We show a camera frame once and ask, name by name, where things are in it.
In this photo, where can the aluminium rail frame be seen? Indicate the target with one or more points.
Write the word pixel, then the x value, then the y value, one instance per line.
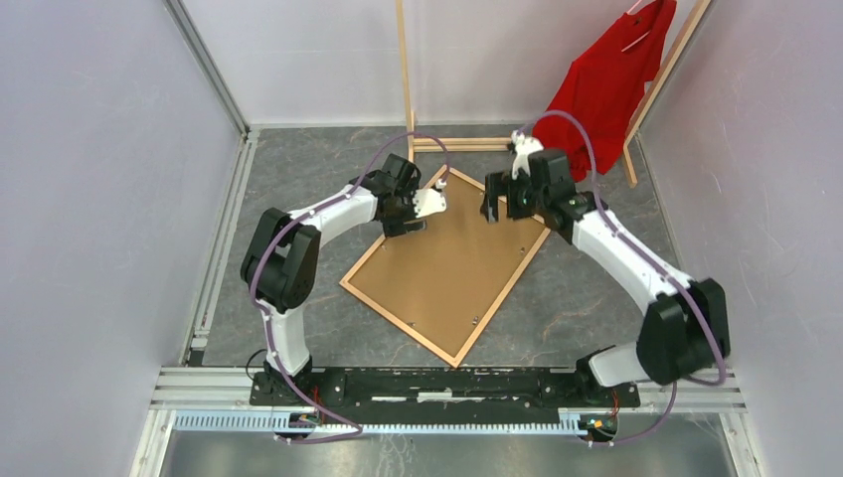
pixel 201 417

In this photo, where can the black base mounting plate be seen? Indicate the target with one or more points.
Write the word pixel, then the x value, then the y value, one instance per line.
pixel 472 395

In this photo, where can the wooden picture frame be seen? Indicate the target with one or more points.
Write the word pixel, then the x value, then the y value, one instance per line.
pixel 395 316

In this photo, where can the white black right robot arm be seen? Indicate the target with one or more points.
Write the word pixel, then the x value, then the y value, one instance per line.
pixel 685 325

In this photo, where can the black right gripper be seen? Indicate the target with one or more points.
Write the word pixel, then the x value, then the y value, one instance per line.
pixel 502 184

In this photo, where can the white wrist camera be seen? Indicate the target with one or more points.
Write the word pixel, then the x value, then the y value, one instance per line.
pixel 523 146
pixel 430 201

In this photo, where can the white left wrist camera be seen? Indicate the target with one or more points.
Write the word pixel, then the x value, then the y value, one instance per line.
pixel 430 201

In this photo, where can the red t-shirt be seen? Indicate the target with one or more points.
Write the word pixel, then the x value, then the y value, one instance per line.
pixel 602 90

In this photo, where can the brown fibreboard backing board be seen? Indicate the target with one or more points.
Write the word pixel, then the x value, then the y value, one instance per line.
pixel 441 276

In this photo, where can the wooden clothes rack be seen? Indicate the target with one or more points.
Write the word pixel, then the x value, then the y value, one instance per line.
pixel 499 144

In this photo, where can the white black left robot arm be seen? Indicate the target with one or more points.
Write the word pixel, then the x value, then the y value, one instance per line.
pixel 281 262

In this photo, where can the white clothes hanger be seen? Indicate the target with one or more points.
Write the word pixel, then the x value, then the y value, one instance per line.
pixel 647 23

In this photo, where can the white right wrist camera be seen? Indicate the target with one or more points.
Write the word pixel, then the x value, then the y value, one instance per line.
pixel 523 146

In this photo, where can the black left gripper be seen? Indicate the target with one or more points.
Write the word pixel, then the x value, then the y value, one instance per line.
pixel 396 227

